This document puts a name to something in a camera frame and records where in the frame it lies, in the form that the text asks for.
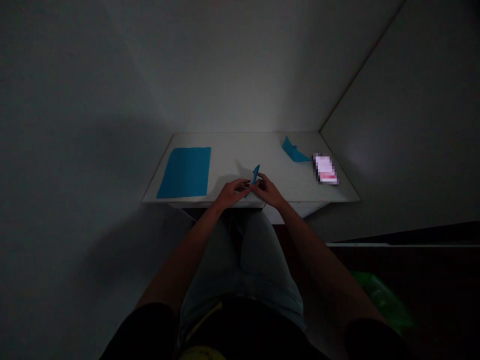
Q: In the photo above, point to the person's right fingers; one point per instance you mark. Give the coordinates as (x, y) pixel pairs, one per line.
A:
(258, 184)

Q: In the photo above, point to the person's body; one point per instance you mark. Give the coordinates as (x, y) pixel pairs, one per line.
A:
(225, 330)

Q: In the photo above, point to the flat blue paper sheet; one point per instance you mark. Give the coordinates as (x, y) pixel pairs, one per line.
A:
(184, 172)

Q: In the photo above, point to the blue origami paper boat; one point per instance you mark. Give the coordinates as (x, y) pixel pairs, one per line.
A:
(294, 151)

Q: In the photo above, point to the person's left hand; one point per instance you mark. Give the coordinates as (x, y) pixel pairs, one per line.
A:
(228, 192)

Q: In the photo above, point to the white table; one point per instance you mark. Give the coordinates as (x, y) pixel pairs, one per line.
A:
(251, 172)

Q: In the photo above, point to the green plastic bag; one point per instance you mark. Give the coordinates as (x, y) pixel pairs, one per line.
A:
(382, 300)

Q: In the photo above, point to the blue paper piece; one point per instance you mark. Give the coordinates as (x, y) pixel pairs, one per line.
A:
(255, 177)

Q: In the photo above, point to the smartphone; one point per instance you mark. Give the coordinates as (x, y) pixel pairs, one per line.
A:
(325, 168)

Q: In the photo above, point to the person's legs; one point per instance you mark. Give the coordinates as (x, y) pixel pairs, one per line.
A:
(243, 270)

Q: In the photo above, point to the person's left fingers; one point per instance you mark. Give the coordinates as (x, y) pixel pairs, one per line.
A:
(242, 185)

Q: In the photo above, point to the person's right hand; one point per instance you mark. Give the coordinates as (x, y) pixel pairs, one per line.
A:
(270, 192)

